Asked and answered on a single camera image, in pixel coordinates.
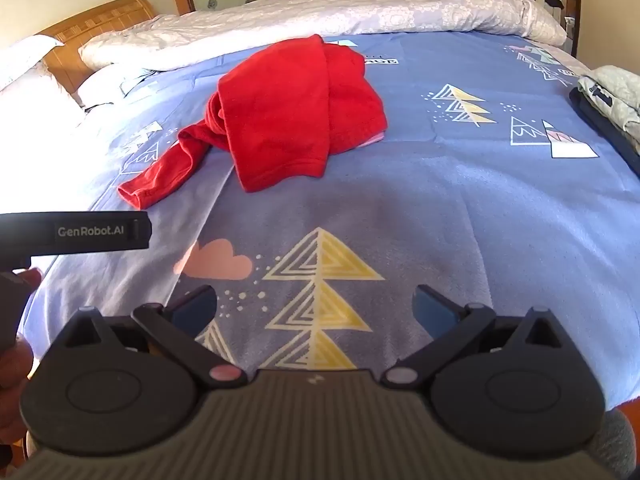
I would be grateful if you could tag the blue printed bed sheet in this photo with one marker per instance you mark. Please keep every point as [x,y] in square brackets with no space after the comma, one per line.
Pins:
[425,200]

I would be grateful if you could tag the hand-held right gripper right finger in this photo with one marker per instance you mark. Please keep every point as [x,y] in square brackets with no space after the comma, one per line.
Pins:
[434,307]

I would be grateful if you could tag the red sweater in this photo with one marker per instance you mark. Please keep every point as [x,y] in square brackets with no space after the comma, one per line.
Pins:
[295,110]

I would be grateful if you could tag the dark navy folded garment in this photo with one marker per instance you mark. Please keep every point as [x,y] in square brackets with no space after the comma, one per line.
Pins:
[600,120]

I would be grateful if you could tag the person's left hand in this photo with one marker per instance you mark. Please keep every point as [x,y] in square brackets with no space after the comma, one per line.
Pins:
[12,380]

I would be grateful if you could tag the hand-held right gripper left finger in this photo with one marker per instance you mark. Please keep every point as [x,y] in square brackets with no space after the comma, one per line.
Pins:
[192,307]

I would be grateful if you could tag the wooden headboard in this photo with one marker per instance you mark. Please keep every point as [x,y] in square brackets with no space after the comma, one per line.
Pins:
[75,35]

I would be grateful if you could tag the white patterned quilt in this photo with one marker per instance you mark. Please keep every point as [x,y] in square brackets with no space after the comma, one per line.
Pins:
[310,15]

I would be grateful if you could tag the white printed pillow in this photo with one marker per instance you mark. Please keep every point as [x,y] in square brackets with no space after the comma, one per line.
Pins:
[107,85]

